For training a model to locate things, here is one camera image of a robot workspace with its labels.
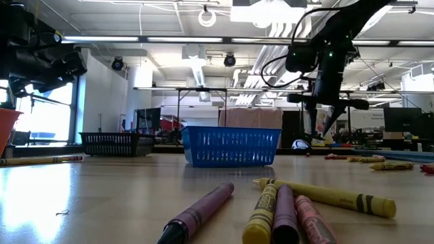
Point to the purple crayon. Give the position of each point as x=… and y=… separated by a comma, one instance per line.
x=200, y=210
x=285, y=213

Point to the black ceiling spot lamp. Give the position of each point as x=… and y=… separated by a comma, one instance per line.
x=229, y=60
x=117, y=63

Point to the blue plastic basket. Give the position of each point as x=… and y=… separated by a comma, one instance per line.
x=230, y=147

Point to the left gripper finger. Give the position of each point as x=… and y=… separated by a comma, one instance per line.
x=76, y=63
x=54, y=84

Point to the beige cloth panel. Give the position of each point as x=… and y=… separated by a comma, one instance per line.
x=251, y=118

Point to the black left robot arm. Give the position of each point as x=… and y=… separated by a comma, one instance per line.
x=20, y=34

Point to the orange plastic basket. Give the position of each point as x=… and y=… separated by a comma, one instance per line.
x=5, y=125

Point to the blue board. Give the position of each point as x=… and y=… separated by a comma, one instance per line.
x=407, y=155

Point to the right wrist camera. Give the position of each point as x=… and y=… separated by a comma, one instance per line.
x=301, y=59

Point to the large black monitor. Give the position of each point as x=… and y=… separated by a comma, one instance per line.
x=401, y=118

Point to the black plastic basket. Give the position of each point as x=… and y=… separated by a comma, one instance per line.
x=117, y=144

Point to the black aluminium table frame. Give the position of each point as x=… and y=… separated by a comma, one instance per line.
x=51, y=150

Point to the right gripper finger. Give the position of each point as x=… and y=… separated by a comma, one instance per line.
x=312, y=117
x=330, y=117

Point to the overhead light bar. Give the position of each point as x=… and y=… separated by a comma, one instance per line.
x=169, y=39

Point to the yellow crayon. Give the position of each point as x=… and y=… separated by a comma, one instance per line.
x=391, y=166
x=339, y=198
x=262, y=213
x=374, y=159
x=359, y=158
x=30, y=160

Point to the black ceiling lamp cluster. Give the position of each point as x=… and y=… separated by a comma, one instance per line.
x=376, y=86

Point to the white ventilation duct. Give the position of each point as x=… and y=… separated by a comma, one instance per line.
x=198, y=67

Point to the floral curtain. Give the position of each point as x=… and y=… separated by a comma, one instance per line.
x=321, y=123

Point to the white ball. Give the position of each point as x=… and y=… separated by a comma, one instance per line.
x=300, y=144

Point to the bright window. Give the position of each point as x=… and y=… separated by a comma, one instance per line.
x=44, y=112

